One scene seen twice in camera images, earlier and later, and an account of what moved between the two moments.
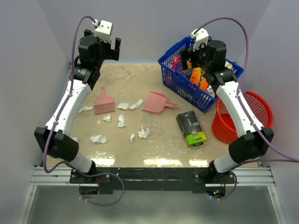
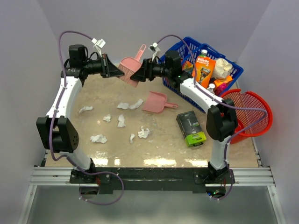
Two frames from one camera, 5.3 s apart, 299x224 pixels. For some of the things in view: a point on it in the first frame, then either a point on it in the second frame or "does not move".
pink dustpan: x=156 y=103 does not move
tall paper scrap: x=121 y=120 does not move
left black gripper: x=113 y=54 -> x=108 y=69
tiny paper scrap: x=132 y=136 does not move
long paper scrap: x=126 y=106 does not move
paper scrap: x=143 y=134 does not move
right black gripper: x=184 y=55 -> x=145 y=72
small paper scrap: x=107 y=118 does not move
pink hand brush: x=104 y=104 -> x=128 y=66
